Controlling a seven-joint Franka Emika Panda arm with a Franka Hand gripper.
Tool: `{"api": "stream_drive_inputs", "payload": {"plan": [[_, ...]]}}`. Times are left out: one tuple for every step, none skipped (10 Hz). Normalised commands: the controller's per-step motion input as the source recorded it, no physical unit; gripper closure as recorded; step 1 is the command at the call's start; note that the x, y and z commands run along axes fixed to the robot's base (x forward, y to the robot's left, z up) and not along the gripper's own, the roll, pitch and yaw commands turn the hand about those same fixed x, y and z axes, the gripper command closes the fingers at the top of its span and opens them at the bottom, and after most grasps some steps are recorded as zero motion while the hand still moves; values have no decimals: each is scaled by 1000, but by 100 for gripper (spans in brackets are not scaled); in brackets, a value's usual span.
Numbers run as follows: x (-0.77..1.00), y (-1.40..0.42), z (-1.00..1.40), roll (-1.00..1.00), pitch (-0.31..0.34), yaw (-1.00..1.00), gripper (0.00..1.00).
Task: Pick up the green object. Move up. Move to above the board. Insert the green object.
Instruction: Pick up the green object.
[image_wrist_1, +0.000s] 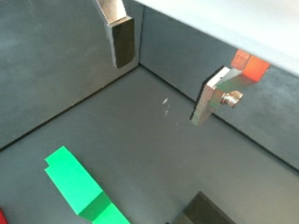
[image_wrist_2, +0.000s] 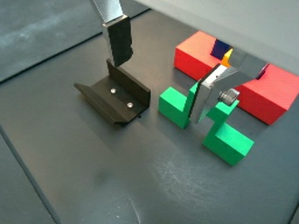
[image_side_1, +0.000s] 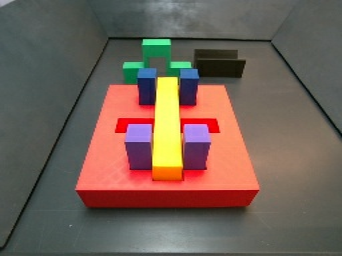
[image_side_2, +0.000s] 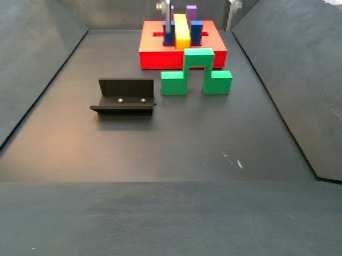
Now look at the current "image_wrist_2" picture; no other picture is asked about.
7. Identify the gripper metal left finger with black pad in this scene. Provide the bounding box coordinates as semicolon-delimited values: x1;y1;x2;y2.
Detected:
90;0;134;67

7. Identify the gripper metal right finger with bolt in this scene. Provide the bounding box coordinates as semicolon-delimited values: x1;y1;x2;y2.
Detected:
190;49;268;123

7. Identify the green S-shaped block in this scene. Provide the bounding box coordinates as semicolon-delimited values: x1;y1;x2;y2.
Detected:
159;85;256;165

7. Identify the red puzzle board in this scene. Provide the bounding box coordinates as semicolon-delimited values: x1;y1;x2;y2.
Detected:
173;30;299;126

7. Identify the yellow block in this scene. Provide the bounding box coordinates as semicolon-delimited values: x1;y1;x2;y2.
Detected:
221;48;233;67

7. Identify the dark blue block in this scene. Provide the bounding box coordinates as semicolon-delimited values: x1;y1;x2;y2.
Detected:
212;39;232;60

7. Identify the purple block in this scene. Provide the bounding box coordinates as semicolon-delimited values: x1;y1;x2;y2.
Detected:
257;63;270;80

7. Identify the black angled bracket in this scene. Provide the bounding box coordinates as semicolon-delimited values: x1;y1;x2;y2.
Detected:
75;59;151;126

